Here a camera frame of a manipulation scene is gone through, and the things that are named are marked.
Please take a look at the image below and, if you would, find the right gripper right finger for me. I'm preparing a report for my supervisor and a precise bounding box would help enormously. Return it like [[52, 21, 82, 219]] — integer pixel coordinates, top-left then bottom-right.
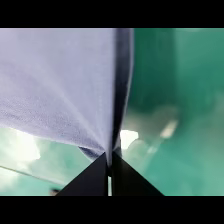
[[111, 150, 165, 197]]

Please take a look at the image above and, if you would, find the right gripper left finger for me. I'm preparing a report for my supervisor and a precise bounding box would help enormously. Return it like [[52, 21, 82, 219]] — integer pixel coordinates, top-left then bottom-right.
[[55, 152, 109, 197]]

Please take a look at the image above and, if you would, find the light grey shirt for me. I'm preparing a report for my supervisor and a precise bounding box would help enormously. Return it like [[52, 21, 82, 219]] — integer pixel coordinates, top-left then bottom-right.
[[0, 27, 135, 167]]

